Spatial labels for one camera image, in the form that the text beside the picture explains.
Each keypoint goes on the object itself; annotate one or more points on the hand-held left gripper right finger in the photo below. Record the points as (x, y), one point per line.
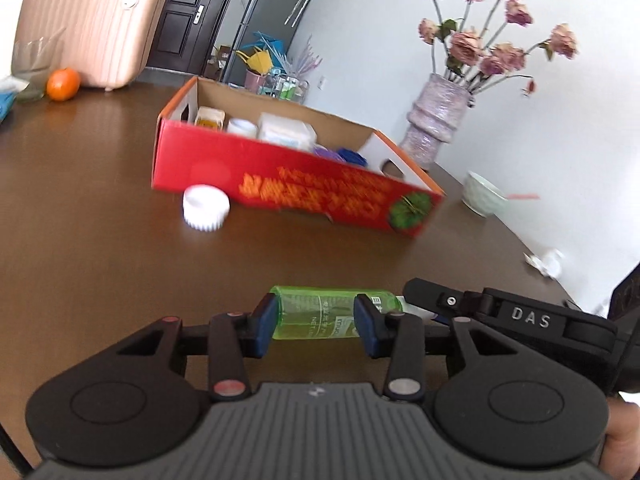
(365, 326)

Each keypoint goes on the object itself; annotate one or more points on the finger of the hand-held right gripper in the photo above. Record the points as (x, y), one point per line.
(440, 296)

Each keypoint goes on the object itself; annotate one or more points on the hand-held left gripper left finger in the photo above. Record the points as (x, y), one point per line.
(265, 321)

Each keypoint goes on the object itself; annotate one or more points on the green plastic bottle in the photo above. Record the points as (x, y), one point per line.
(320, 316)

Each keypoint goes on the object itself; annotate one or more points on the red cardboard box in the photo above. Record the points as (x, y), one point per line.
(280, 180)

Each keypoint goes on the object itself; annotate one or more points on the white round jar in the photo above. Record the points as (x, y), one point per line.
(241, 127)

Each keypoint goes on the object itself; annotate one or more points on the person's right hand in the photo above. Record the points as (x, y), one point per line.
(624, 440)

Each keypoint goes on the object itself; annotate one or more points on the crumpled white paper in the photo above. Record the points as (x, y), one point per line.
(545, 262)

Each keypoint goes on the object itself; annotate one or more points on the pale green bowl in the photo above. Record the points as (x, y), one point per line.
(481, 194)

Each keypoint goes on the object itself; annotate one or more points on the white ribbed cap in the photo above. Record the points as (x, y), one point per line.
(206, 208)

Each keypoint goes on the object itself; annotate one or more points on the pink spoon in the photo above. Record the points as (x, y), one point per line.
(522, 196)

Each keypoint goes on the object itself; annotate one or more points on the blue round lid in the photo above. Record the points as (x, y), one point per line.
(352, 156)

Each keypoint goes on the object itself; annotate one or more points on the purple round lid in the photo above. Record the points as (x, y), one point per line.
(328, 153)

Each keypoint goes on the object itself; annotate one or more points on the speckled purple vase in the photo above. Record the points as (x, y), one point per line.
(432, 115)

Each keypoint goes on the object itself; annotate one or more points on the white square box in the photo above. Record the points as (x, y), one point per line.
(286, 132)

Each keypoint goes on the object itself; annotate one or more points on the small yellow white jar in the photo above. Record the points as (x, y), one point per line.
(209, 119)

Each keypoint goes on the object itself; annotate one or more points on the pink bucket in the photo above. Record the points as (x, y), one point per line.
(255, 81)

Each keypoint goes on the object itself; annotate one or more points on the dried pink roses bouquet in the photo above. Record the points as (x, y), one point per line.
(467, 42)

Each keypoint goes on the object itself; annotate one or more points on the blue bag with yellow items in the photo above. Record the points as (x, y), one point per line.
(260, 57)

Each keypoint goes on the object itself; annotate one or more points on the dried lavender bunch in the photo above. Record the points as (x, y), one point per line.
(305, 57)

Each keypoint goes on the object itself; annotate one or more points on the grey refrigerator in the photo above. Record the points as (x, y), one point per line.
(267, 15)

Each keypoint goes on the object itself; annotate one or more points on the orange fruit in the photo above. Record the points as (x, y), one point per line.
(63, 85)

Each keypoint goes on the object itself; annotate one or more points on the dark brown door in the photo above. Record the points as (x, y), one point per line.
(185, 15)

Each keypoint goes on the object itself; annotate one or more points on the blue white tissue pack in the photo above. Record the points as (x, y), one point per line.
(6, 105)

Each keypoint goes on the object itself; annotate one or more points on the pink ribbed suitcase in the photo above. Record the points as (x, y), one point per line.
(90, 25)

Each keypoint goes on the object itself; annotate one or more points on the clear drinking glass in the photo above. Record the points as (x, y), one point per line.
(30, 62)

